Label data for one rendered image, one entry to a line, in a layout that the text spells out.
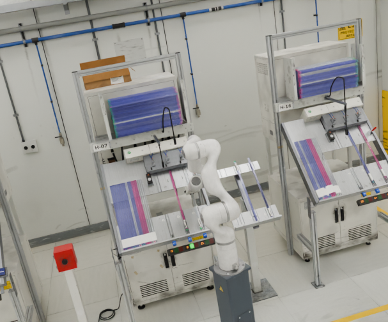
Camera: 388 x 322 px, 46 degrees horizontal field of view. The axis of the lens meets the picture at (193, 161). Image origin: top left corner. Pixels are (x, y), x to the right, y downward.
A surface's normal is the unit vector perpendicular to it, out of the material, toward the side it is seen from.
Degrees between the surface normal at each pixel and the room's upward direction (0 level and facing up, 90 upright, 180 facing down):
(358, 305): 0
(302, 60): 90
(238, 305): 90
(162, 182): 43
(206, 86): 90
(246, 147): 90
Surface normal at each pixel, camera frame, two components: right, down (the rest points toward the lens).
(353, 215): 0.23, 0.29
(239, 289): 0.54, 0.19
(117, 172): 0.04, -0.49
